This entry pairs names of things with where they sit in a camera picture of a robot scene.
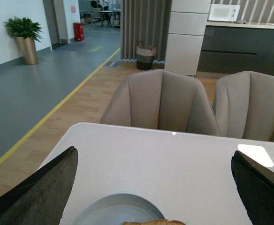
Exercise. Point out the beige chair left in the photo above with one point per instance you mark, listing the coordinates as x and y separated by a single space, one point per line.
164 100

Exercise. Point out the grey kitchen counter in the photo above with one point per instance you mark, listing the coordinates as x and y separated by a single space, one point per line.
235 48

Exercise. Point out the woven laundry basket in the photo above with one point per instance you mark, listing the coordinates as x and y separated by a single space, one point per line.
145 56

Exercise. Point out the white tall cabinet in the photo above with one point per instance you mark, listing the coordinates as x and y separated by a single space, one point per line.
188 19

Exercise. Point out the beige chair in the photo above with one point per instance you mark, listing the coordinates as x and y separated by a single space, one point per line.
244 106
164 100

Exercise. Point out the light blue round plate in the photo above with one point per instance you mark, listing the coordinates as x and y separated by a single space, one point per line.
119 208

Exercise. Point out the grey curtain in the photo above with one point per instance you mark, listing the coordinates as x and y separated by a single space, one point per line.
146 21

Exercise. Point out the brown bread slice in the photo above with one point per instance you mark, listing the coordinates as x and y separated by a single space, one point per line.
156 222

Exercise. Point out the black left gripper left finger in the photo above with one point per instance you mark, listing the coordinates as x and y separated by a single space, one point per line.
41 198

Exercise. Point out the green potted plant gold pot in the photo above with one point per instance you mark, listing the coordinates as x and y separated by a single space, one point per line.
26 32

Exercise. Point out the white microwave oven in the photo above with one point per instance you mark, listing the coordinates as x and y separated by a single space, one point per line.
223 13

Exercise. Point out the beige chair right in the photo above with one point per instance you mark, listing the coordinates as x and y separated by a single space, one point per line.
244 106

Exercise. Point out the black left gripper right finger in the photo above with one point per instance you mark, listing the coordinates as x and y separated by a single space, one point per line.
255 186

